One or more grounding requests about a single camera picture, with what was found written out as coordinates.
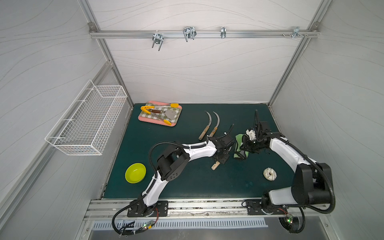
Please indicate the right metal hook bracket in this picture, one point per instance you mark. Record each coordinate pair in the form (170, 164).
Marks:
(295, 34)

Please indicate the white wire basket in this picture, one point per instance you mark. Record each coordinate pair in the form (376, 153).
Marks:
(85, 127)

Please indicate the green checkered cloth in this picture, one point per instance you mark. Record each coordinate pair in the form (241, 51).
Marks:
(162, 113)

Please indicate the white frosted donut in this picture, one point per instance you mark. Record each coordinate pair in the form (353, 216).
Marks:
(270, 174)

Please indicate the yellow-tipped steel tongs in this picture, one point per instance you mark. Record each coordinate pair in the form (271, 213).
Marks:
(167, 122)

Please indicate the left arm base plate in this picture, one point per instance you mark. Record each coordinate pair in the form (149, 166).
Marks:
(139, 209)

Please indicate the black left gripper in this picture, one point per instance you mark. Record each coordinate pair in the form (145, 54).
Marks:
(225, 153)

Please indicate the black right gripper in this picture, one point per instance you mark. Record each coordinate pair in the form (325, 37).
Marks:
(249, 144)

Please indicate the small metal hook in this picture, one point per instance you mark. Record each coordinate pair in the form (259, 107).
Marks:
(223, 32)

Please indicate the small sickle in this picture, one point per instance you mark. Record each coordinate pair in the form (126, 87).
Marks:
(216, 127)
(215, 165)
(203, 134)

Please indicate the metal hook clamp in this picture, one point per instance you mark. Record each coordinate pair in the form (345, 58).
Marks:
(157, 39)
(189, 33)

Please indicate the lime green bowl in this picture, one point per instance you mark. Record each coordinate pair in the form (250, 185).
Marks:
(135, 173)

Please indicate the pink plastic tray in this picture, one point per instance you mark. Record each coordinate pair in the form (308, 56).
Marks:
(160, 113)

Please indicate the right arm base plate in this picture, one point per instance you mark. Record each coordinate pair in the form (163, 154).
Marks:
(256, 207)

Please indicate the middle metal hook clamp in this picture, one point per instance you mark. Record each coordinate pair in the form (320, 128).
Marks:
(189, 33)

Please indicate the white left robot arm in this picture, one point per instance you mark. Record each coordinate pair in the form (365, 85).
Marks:
(175, 158)

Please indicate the aluminium top rail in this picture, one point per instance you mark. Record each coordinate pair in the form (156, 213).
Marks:
(201, 34)

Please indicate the wooden-handled steel spatula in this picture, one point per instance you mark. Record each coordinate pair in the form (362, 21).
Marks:
(167, 114)

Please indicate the green and black rag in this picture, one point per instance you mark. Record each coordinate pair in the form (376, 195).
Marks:
(239, 153)

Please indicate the left metal hook clamp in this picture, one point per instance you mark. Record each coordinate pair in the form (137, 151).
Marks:
(157, 39)

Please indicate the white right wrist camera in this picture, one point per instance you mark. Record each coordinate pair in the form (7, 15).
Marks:
(252, 135)

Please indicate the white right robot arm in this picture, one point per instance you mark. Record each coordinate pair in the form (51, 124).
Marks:
(312, 185)

